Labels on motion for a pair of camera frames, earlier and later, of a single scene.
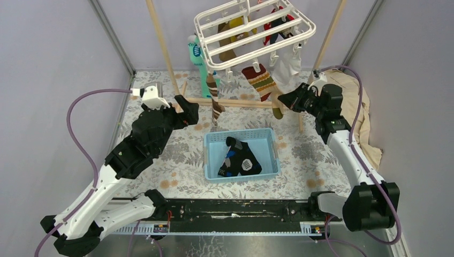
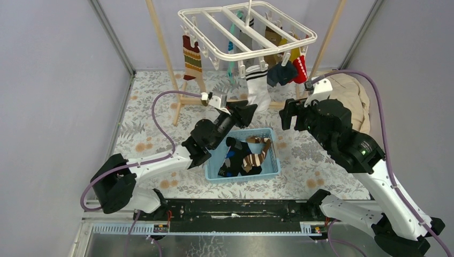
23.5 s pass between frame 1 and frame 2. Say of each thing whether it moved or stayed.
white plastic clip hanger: moved
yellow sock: moved
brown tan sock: moved
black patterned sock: stayed
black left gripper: moved
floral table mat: stayed
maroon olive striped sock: moved
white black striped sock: moved
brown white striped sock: moved
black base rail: stayed
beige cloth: stayed
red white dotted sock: moved
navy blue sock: moved
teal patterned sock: moved
